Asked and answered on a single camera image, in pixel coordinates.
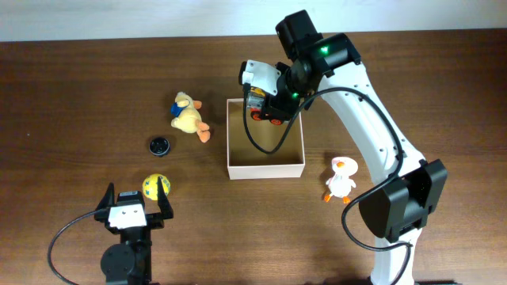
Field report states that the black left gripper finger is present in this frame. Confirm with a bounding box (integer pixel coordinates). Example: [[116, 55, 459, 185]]
[[157, 177, 173, 219], [96, 182, 115, 211]]

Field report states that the red toy fire truck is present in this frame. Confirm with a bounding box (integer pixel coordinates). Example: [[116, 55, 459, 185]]
[[246, 87, 284, 125]]

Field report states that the pink cardboard box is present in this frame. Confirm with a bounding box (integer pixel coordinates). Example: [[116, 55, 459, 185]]
[[227, 98, 306, 180]]

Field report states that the yellow plush duck toy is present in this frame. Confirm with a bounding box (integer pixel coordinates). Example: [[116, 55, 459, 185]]
[[170, 92, 211, 143]]

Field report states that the white duck figurine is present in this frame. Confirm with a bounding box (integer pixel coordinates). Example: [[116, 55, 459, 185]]
[[324, 157, 358, 204]]

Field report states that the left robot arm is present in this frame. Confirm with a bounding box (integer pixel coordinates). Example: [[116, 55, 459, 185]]
[[94, 174, 173, 285]]

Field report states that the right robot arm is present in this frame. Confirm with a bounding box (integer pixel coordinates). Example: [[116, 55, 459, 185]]
[[238, 10, 448, 284]]

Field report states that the yellow blue ball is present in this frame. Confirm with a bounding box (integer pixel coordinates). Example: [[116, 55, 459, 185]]
[[142, 173, 171, 201]]

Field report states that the black round cap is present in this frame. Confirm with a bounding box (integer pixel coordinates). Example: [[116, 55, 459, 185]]
[[149, 137, 171, 158]]

